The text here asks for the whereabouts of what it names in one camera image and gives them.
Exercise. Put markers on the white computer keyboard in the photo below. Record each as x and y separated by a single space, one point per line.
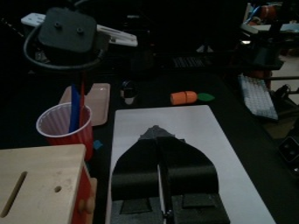
257 99

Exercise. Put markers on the wooden box with red drawer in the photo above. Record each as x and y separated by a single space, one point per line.
39 180

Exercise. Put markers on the blue plastic toy utensil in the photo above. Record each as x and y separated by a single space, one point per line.
74 110

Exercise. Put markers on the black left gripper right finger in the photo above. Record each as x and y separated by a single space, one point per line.
191 175

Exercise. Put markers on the black electronic box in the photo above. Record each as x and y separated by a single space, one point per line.
290 150

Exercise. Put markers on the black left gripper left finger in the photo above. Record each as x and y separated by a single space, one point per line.
134 172

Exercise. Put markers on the orange toy carrot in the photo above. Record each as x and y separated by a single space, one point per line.
183 97

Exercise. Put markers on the white cutting board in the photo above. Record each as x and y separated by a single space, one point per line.
194 125

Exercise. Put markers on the green toy carrot top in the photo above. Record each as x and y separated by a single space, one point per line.
206 97

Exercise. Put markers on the blue tape piece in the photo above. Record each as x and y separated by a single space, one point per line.
98 144

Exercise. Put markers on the red plastic cup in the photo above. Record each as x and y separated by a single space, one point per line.
78 138

